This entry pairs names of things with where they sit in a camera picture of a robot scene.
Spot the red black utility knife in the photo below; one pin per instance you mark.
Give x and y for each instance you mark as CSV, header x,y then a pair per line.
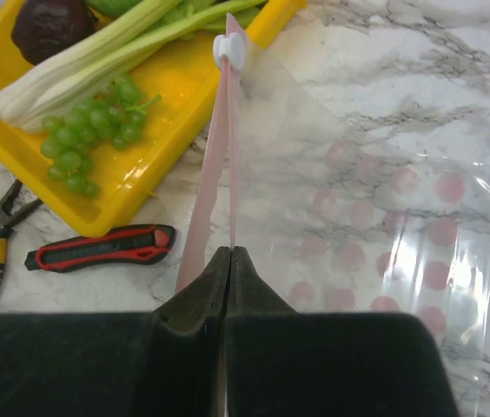
x,y
140,244

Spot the toy celery bunch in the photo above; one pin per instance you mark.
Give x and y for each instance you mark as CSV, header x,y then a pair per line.
x,y
56,85

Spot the clear zip top bag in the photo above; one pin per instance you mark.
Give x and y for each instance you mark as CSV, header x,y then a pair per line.
x,y
340,225

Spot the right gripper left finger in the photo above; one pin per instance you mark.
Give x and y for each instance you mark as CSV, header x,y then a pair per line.
x,y
164,362

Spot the green toy cabbage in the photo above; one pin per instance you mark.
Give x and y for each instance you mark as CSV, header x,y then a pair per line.
x,y
112,8

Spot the yellow handled pliers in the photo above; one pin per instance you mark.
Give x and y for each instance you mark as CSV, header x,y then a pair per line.
x,y
10,218

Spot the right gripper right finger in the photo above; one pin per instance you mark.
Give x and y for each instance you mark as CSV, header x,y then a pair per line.
x,y
283,363

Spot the yellow plastic tray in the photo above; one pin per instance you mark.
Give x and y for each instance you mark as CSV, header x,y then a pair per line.
x,y
182,72

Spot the dark red toy beet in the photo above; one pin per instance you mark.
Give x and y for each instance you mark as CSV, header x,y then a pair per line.
x,y
44,28

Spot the green toy grapes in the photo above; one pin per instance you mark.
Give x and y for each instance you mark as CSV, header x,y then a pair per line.
x,y
117,114

